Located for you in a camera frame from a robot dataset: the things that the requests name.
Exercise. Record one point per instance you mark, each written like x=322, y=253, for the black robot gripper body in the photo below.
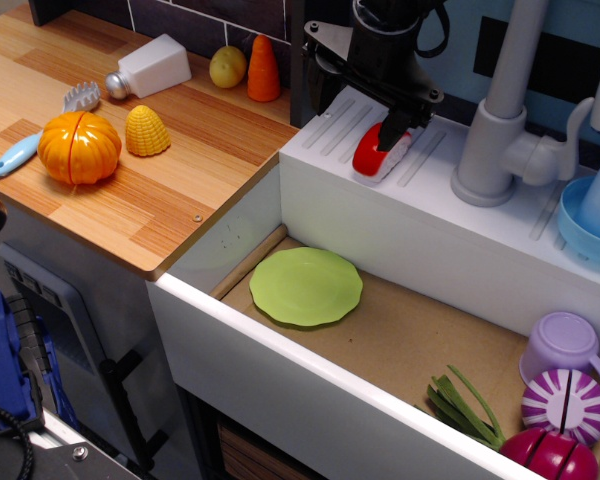
x=377, y=55

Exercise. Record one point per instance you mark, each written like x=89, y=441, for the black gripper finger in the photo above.
x=394, y=131

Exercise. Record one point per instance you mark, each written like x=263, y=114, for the green plastic plate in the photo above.
x=306, y=287

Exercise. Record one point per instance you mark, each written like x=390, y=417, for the grey toy faucet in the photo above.
x=498, y=149

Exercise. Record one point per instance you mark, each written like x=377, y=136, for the orange toy carrot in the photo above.
x=263, y=84

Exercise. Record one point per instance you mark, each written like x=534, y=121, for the yellow toy potato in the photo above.
x=227, y=67

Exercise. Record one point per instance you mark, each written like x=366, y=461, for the white toy sink basin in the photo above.
x=445, y=284

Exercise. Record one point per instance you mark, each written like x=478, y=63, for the blue plastic bowl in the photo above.
x=580, y=240

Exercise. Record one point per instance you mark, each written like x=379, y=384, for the white salt shaker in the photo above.
x=156, y=66

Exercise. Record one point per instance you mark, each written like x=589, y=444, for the yellow toy corn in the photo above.
x=145, y=133

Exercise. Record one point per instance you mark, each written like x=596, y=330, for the purple plastic mug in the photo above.
x=560, y=340

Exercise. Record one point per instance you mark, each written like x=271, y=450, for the green toy leek leaves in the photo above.
x=451, y=408

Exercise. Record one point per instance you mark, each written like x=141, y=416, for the orange toy pumpkin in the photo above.
x=79, y=148

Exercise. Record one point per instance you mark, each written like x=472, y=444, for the purple white toy onion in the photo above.
x=563, y=401

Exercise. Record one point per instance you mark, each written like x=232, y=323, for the grey toy oven door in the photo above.
x=108, y=393

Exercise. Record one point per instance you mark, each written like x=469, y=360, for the magenta toy vegetable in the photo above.
x=551, y=455

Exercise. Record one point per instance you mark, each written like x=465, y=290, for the blue clamp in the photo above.
x=30, y=380

